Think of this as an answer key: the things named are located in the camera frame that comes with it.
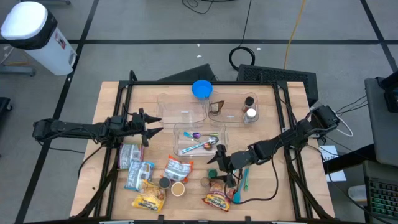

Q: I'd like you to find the clear plastic bin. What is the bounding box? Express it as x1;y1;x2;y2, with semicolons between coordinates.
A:
156;93;208;125
206;91;259;124
173;122;228;157

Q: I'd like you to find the brown seasoning packet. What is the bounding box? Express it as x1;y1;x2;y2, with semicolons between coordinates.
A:
209;100;226;117

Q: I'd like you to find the black desk device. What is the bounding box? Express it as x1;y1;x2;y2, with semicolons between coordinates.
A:
376;70;398;113

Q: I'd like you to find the white lid spice jar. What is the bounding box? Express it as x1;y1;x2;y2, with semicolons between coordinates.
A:
243;107;258;124

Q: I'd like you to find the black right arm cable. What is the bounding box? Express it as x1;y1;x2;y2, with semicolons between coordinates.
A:
232;154;280;205

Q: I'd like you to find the red ramen packet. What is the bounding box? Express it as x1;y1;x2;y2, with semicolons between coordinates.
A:
201;181;236;213

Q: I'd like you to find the grey stand foot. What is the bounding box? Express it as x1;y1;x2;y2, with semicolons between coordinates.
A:
0;63;35;78

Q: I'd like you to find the iridescent spoon teal handle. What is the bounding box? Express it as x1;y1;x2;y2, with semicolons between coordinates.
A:
182;131;220;140

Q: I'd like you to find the black aluminium rig frame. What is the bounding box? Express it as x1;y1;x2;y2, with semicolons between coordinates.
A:
73;70;335;222

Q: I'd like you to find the blue ramen packet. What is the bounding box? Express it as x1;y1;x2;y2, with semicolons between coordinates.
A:
124;160;156;192

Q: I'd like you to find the orange ramen packet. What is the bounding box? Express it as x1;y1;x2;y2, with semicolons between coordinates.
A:
164;154;194;184

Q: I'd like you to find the black slanted panel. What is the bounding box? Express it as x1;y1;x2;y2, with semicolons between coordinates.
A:
157;63;218;83

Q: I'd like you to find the teal plastic spatula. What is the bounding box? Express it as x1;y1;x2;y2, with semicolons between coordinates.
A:
232;169;247;205

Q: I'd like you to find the grey side desk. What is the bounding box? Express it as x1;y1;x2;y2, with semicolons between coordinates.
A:
364;76;398;167

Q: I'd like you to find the yellow cable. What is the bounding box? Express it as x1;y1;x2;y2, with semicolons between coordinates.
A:
283;0;307;70

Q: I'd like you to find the black coiled cable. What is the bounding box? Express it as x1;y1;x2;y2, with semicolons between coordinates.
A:
228;0;256;72

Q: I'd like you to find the backlit keyboard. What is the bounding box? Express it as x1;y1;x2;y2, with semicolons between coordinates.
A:
366;177;398;220

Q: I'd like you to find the black floor object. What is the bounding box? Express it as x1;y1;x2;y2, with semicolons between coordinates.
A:
0;96;13;113

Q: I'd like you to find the purple label garlic powder jar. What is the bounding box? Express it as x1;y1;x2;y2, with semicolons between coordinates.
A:
159;176;172;190

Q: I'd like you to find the yellow ramen packet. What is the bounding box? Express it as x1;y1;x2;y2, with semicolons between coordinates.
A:
131;179;167;214

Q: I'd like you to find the black lid brown spice jar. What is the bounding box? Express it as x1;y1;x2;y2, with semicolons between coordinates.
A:
242;96;256;113

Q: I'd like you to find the pink green ramen packet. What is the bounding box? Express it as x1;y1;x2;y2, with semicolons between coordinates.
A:
118;143;146;170

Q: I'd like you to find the white rounded object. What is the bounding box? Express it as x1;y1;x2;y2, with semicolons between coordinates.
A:
347;185;368;203

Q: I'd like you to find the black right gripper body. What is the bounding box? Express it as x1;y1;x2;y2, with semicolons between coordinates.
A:
219;144;259;189

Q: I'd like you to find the black desk bar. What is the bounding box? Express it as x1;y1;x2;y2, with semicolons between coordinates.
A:
322;143;376;175

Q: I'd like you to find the white trash can black rim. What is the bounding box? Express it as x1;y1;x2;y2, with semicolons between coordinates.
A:
0;1;78;77

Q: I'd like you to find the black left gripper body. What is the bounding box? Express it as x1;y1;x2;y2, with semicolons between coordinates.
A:
124;108;150;148

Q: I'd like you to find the white paper sheet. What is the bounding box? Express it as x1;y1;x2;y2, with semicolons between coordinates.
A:
317;145;347;183

